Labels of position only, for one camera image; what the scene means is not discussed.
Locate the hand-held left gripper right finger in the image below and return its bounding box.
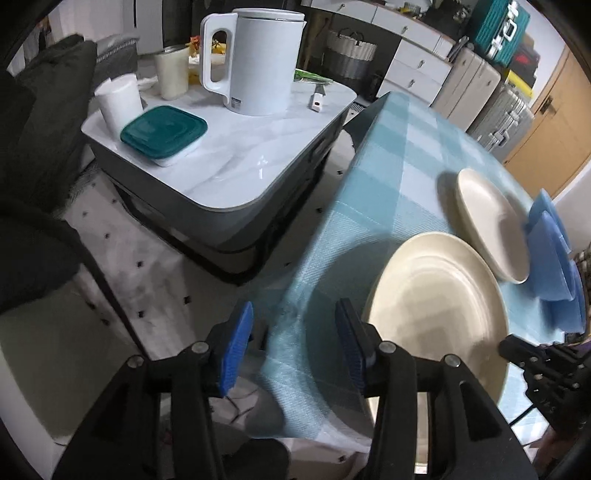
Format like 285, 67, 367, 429
334, 298, 539, 480

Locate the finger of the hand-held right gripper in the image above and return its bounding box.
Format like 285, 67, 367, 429
499, 334, 546, 371

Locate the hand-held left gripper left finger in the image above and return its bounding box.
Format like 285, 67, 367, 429
53, 301, 269, 480

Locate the blue bowl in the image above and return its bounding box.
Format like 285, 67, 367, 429
524, 211, 573, 301
527, 188, 556, 227
561, 261, 588, 333

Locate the large cream plate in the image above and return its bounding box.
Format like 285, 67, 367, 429
361, 232, 510, 476

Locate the small cream plate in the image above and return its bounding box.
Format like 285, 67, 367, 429
456, 167, 530, 284

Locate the white dotted rug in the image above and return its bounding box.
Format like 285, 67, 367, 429
0, 129, 370, 480

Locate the teal checked tablecloth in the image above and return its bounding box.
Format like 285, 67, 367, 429
252, 91, 591, 455

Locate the white marble coffee table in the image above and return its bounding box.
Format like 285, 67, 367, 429
81, 41, 358, 284

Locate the teal lid food container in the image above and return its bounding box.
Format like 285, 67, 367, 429
120, 105, 208, 168

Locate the wooden door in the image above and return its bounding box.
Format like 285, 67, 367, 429
503, 46, 591, 200

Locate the grey suitcase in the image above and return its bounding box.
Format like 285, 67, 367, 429
466, 69, 536, 162

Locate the white cylindrical container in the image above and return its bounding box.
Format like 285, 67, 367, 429
95, 76, 145, 139

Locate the green packet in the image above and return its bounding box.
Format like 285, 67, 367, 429
293, 68, 334, 86

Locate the beige suitcase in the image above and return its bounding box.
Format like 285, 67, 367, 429
431, 46, 502, 133

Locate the cream filled glass jar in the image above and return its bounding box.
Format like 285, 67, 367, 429
154, 46, 191, 100

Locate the woven basket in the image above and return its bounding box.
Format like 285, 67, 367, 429
325, 28, 377, 85

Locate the white electric kettle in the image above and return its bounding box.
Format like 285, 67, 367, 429
199, 8, 308, 117

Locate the white drawer cabinet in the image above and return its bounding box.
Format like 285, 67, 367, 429
305, 0, 459, 108

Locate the black suitcase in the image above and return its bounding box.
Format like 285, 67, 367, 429
502, 36, 540, 89

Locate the teal suitcase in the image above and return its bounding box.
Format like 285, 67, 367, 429
466, 0, 532, 68

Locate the thin black cable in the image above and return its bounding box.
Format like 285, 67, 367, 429
507, 401, 539, 428

